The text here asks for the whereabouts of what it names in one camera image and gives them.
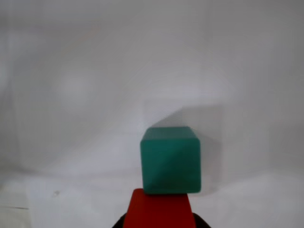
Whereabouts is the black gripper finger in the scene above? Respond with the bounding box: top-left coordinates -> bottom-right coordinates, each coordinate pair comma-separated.
111,212 -> 128,228
193,212 -> 212,228

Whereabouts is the blue-green cube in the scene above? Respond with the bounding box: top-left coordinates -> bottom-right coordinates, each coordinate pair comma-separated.
140,126 -> 202,196

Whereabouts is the red cube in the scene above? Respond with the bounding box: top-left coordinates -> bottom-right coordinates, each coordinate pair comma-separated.
127,189 -> 197,228

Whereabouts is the white paper sheet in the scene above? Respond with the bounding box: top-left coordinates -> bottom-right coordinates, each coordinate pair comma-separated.
0,0 -> 304,228

